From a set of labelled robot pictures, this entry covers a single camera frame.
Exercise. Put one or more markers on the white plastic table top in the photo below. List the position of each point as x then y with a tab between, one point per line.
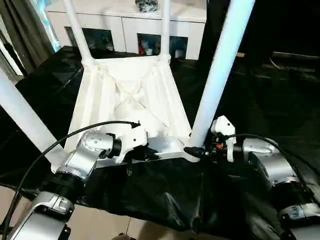
125	82

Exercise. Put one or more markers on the white plastic table leg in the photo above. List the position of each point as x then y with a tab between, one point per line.
22	105
220	62
78	32
165	30

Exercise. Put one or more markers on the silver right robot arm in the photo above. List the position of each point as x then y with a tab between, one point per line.
272	170

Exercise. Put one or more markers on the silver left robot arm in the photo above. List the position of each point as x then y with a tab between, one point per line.
92	142

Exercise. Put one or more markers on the black mat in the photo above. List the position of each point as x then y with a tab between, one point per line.
162	190

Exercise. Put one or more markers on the white cup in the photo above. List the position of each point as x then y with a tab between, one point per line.
178	53
149	52

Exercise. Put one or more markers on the dark brown rounded object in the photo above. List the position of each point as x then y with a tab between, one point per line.
123	237

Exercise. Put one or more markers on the small tan tag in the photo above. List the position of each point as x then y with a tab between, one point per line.
241	55

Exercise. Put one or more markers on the long black bar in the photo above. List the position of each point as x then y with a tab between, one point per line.
295	55

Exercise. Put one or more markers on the white cabinet with glass doors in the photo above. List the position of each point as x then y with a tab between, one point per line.
125	25

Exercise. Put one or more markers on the grey speckled ornament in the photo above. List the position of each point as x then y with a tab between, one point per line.
147	5

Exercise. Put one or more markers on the black and white stand pole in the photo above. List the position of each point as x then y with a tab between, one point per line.
10	57

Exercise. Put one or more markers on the grey curtain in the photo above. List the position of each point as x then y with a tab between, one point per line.
25	30

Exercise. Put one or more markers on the black folding table frame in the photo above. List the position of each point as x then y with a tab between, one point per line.
25	193

